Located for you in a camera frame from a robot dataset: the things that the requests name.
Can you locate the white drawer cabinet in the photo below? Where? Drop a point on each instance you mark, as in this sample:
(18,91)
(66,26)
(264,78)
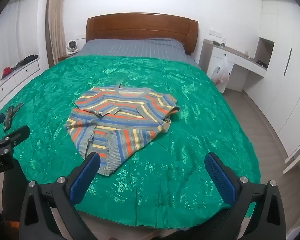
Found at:
(20,75)

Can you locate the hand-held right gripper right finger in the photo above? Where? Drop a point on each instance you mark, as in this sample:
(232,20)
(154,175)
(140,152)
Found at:
(220,177)

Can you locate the white wall socket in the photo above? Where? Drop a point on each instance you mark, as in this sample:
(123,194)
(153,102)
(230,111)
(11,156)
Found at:
(215,32)

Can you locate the clear water bottle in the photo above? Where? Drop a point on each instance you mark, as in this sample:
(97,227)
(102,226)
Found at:
(224,43)

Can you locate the wooden headboard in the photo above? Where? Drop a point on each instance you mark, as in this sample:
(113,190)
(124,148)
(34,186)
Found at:
(140,25)

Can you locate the striped knit sweater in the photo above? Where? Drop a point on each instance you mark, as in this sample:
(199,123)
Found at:
(122,115)

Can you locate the white desk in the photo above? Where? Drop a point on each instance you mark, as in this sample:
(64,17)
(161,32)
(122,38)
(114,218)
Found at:
(236,62)

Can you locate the beige curtain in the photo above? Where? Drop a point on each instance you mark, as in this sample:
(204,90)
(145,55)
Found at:
(55,25)

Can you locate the grey checked bed sheet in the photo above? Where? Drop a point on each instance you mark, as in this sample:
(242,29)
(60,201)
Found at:
(135,47)

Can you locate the red cloth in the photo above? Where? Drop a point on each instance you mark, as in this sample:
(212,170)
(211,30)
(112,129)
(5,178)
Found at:
(7,72)

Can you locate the dark remote control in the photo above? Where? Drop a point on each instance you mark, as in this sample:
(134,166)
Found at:
(9,117)
(18,106)

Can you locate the small white fan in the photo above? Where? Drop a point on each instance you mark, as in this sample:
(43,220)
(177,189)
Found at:
(71,45)

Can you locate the wooden nightstand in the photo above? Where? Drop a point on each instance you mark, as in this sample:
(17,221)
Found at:
(63,58)

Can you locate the green floral bedspread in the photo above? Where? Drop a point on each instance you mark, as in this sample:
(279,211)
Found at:
(185,135)

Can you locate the white plastic bag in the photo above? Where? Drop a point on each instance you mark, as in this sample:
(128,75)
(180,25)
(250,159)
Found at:
(221,73)

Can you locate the white wardrobe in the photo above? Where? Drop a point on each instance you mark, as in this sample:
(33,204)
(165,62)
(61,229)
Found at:
(285,55)

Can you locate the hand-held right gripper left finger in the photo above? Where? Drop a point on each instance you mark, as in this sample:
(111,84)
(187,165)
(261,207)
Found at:
(83,180)

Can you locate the white sheer curtain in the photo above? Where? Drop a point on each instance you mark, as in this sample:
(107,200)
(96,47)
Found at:
(17,30)

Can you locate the black clothes pile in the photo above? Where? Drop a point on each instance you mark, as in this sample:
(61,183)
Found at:
(27,59)

